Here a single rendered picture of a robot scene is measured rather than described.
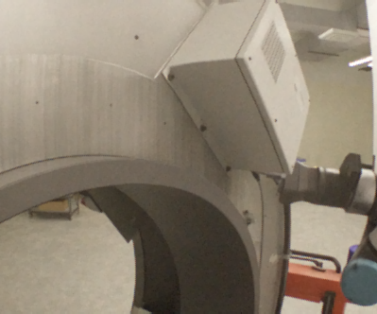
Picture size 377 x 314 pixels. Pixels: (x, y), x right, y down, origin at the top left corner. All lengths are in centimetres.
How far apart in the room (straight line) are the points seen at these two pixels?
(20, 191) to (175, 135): 26
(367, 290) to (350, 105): 1040
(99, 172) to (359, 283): 44
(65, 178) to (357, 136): 1086
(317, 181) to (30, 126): 49
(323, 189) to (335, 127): 996
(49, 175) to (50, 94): 9
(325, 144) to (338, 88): 189
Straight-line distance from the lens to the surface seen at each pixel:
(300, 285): 146
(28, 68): 32
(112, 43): 39
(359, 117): 1107
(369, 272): 55
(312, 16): 599
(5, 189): 26
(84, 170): 30
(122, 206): 82
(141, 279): 111
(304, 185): 60
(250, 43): 41
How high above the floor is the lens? 160
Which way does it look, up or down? 6 degrees down
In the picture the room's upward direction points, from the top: straight up
